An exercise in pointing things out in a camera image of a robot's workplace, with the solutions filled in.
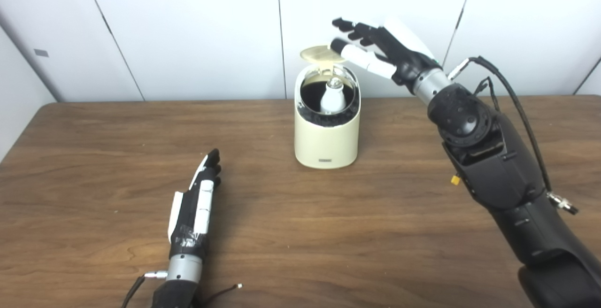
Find cream-colored round bin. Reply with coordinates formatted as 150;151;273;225
294;63;361;169

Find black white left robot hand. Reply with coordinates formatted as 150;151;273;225
168;148;222;259

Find black bin liner bag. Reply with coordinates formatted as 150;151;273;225
299;66;358;127

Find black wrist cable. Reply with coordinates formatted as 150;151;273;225
121;270;168;308
447;56;579;216

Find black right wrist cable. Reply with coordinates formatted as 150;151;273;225
447;56;579;216

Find cream round bin lid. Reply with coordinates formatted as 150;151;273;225
300;45;346;71

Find small white plastic bottle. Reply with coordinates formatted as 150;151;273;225
320;77;348;114

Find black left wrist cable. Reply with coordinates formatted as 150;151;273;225
121;270;168;308

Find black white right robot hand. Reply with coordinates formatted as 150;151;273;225
330;16;444;88

